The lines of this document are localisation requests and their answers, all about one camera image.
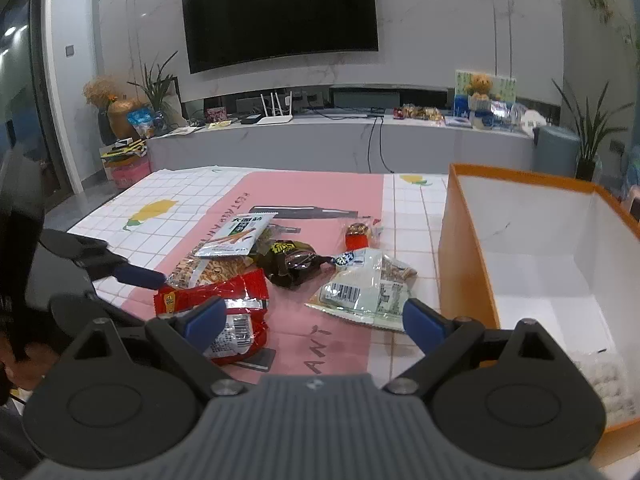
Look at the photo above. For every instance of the black set-top box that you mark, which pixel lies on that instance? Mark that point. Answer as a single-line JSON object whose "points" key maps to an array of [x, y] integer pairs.
{"points": [[251, 119]]}

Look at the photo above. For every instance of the small pink box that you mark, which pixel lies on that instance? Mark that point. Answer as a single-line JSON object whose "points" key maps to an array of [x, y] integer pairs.
{"points": [[216, 114]]}

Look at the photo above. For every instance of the orange cardboard box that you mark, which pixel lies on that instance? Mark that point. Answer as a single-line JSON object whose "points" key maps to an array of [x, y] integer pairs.
{"points": [[460, 260]]}

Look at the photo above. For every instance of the black wall television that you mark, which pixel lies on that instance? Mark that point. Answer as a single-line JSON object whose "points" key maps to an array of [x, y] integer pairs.
{"points": [[280, 10]]}

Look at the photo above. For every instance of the pale green snack packet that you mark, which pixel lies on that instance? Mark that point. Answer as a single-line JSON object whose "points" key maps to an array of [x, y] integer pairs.
{"points": [[360, 285]]}

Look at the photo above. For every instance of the tall potted plant black pot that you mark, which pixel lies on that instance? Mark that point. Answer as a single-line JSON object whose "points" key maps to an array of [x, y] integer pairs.
{"points": [[586, 167]]}

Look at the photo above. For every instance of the green white snack packet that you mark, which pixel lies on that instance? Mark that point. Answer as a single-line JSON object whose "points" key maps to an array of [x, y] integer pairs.
{"points": [[235, 235]]}

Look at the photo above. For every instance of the orange round vase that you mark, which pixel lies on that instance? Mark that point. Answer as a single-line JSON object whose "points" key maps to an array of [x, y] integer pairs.
{"points": [[120, 120]]}

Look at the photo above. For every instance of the white bumpy packet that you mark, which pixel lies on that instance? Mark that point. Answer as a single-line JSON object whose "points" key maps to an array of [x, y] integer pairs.
{"points": [[602, 380]]}

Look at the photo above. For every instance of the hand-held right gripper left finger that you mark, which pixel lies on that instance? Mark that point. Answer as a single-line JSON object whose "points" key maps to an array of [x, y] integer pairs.
{"points": [[205, 317]]}

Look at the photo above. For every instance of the green leafy potted plant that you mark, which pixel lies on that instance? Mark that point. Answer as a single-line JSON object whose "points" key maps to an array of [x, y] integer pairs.
{"points": [[157, 85]]}

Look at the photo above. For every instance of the dark brown snack packet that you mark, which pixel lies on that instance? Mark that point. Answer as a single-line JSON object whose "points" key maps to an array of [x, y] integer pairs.
{"points": [[295, 265]]}

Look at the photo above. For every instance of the dried flowers in vase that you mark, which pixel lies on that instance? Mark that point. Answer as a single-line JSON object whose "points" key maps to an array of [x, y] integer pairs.
{"points": [[102, 91]]}

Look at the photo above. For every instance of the yellow black box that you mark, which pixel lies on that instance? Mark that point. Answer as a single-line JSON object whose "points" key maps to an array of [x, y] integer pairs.
{"points": [[122, 151]]}

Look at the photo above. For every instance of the small red clear-wrapped snack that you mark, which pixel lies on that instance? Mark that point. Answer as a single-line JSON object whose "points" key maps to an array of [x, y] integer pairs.
{"points": [[356, 240]]}

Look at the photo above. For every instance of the glass sliding door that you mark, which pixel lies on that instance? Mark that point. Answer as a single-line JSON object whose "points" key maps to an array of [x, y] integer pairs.
{"points": [[20, 60]]}

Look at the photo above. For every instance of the red snack packet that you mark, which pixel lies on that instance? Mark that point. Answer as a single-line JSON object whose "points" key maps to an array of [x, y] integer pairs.
{"points": [[235, 287]]}

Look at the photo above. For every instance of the orange patterned snack packet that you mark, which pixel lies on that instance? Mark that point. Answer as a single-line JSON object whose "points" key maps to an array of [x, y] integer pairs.
{"points": [[210, 272]]}

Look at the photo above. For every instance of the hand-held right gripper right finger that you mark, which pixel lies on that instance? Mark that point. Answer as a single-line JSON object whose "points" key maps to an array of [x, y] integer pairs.
{"points": [[422, 322]]}

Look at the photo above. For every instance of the blue snack bag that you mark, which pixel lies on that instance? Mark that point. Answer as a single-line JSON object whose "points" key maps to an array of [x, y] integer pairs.
{"points": [[142, 122]]}

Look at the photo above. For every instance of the grey wall switch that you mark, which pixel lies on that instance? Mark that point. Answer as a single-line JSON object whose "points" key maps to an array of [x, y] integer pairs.
{"points": [[69, 50]]}

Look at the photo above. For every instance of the white round fan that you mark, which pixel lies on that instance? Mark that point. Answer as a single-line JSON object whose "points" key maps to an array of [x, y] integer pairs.
{"points": [[532, 120]]}

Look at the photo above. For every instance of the brown teddy bear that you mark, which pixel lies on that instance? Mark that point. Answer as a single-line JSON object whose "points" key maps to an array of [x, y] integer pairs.
{"points": [[479, 86]]}

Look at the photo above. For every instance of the pile of wrapped snacks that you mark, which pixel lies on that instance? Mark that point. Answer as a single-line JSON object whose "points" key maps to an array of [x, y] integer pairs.
{"points": [[420, 112]]}

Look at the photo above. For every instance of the blue white boxes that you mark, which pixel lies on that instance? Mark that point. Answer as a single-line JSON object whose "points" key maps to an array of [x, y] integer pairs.
{"points": [[475, 112]]}

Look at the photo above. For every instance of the grey trash bin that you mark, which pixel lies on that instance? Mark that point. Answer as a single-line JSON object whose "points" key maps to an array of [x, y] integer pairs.
{"points": [[555, 152]]}

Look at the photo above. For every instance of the pink storage box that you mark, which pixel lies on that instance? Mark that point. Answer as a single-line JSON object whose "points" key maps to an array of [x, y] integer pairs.
{"points": [[131, 174]]}

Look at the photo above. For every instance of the checked lemon print tablecloth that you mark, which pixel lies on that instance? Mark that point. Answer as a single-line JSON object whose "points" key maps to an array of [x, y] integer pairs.
{"points": [[310, 195]]}

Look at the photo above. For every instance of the long grey tv console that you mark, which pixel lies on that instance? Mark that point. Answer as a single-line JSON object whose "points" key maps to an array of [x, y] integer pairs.
{"points": [[300, 145]]}

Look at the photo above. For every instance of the green picture card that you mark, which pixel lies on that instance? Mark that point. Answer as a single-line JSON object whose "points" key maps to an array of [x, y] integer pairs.
{"points": [[505, 85]]}

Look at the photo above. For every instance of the white router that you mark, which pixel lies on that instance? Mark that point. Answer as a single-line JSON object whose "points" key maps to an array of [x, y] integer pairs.
{"points": [[275, 119]]}

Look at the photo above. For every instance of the wall socket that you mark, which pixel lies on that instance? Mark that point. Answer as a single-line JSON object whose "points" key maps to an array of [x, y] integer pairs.
{"points": [[617, 147]]}

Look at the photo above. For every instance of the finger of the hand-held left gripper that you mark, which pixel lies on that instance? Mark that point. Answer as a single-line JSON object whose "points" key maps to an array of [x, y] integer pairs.
{"points": [[85, 307], [140, 276]]}

